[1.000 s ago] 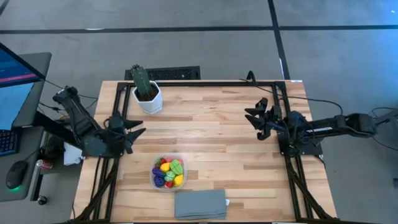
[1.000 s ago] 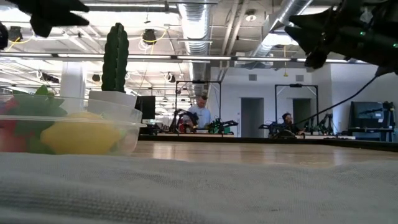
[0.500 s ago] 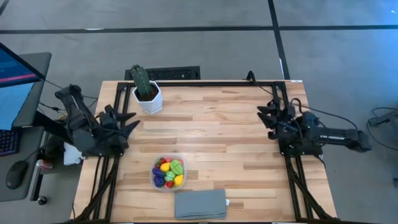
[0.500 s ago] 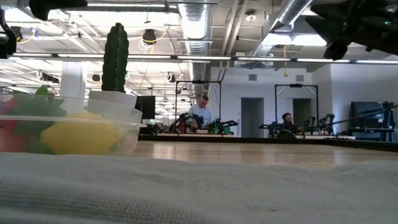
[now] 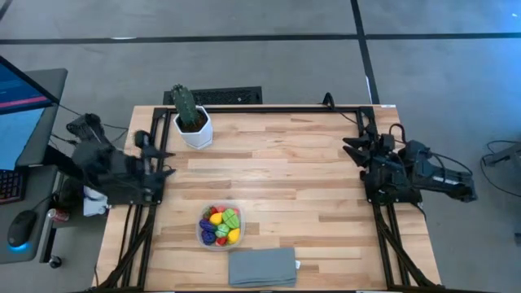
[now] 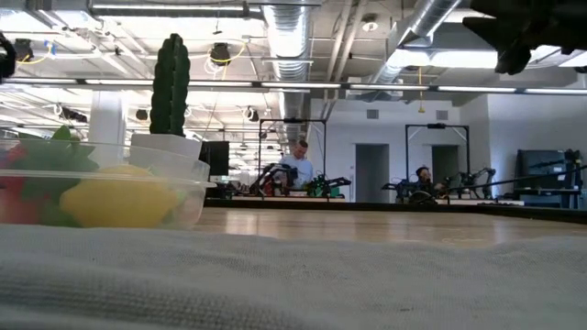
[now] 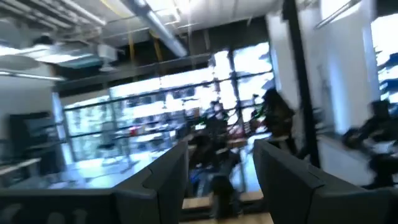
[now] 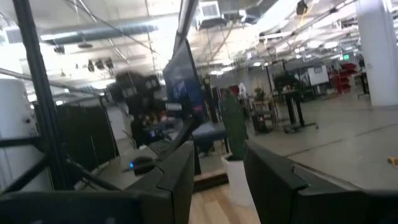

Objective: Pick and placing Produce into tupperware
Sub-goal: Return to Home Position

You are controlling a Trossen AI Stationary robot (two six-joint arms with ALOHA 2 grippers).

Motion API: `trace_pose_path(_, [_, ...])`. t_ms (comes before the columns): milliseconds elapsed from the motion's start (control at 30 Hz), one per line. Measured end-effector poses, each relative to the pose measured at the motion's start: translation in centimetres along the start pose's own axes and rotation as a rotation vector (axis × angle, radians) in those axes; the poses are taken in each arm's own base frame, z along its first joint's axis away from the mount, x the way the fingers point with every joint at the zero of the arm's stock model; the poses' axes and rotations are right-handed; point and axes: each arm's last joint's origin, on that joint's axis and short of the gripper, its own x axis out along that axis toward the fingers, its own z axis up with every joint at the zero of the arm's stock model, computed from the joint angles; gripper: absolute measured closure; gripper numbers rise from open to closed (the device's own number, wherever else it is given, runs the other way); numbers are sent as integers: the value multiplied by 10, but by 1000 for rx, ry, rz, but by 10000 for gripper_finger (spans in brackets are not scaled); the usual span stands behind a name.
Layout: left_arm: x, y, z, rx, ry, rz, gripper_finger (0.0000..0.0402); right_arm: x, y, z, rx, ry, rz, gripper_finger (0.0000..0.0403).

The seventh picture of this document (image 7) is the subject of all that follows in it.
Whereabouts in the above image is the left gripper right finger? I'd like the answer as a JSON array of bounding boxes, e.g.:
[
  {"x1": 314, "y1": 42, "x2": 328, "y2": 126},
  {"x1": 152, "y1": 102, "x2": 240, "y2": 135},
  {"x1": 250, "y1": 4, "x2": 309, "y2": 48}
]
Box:
[{"x1": 252, "y1": 139, "x2": 398, "y2": 224}]

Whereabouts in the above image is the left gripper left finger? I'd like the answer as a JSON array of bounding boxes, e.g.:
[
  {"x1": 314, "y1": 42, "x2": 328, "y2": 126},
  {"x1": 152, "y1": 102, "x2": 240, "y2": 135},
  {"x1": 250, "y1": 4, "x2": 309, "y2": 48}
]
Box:
[{"x1": 0, "y1": 141, "x2": 190, "y2": 224}]

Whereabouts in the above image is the background table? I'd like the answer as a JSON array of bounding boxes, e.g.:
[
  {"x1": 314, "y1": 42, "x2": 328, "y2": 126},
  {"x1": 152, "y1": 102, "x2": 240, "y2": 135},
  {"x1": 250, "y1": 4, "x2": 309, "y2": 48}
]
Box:
[{"x1": 9, "y1": 149, "x2": 175, "y2": 190}]

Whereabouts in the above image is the black background monitor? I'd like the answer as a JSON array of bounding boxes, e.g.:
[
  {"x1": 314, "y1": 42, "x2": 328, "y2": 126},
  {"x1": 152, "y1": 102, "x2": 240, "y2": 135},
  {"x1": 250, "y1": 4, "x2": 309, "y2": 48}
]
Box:
[{"x1": 9, "y1": 111, "x2": 60, "y2": 175}]

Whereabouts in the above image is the silver ceiling pipe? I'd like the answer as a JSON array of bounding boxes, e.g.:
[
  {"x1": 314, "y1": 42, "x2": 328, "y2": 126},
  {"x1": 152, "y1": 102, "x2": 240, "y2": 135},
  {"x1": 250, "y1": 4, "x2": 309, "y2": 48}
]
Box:
[{"x1": 121, "y1": 0, "x2": 189, "y2": 58}]

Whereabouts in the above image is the large window wall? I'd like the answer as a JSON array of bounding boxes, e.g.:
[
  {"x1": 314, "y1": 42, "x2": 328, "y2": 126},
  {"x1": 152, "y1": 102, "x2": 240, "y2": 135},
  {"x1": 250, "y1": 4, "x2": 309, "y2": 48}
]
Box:
[{"x1": 62, "y1": 42, "x2": 276, "y2": 162}]

